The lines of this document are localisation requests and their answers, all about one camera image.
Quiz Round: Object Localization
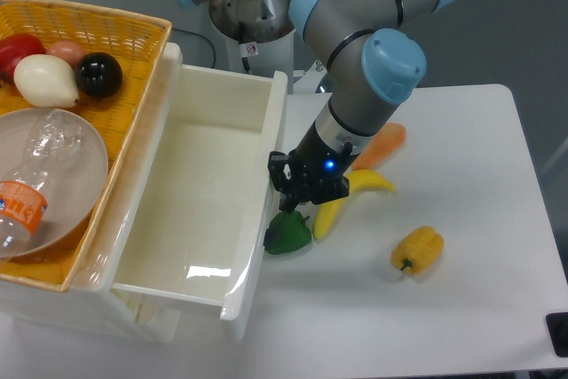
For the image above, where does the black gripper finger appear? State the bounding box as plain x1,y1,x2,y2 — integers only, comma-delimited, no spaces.
308,177,350,205
267,150,301,218

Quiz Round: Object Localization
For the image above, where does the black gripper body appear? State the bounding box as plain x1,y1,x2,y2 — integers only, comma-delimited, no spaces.
295,123,355,204

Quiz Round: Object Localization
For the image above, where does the white drawer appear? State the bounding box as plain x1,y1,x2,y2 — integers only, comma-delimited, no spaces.
109,64,289,343

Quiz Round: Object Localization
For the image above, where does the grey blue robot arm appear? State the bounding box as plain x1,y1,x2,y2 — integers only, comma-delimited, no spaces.
177,0,455,213

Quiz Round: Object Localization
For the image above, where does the white plastic drawer cabinet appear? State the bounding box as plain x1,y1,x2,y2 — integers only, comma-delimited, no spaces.
1,43,183,343

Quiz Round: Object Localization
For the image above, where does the yellow toy banana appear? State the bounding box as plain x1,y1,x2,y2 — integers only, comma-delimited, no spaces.
312,170,397,240

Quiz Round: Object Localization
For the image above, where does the green toy bell pepper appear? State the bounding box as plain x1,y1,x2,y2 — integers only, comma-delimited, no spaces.
264,210,312,256

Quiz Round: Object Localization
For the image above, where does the orange toy bread slice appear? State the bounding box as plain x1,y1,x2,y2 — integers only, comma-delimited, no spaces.
351,122,406,170

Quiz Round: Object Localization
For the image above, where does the yellow toy bell pepper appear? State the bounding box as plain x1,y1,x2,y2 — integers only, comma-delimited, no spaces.
390,225,445,275

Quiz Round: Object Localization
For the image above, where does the yellow woven basket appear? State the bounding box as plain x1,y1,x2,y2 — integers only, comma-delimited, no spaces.
1,0,171,292

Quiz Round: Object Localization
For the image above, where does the grey round plate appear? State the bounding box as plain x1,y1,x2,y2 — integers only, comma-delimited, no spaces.
1,108,108,258

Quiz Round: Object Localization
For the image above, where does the black toy ball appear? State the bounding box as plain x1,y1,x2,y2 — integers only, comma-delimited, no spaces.
75,51,123,99

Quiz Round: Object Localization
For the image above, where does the pink toy peach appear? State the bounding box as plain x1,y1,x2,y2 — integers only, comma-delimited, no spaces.
46,40,87,69

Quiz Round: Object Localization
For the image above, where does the black corner device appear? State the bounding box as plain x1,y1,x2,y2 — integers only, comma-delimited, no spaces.
545,312,568,358

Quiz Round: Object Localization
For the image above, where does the white toy onion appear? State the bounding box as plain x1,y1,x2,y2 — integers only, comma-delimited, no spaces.
13,54,79,108

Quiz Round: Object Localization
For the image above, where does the clear plastic bottle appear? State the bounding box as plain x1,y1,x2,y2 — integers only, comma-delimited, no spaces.
1,109,83,262

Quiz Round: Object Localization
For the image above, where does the red toy tomato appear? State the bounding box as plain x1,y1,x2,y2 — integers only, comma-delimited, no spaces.
0,33,46,84

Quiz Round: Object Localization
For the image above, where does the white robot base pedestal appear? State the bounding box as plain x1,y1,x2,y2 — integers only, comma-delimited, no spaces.
209,0,296,85

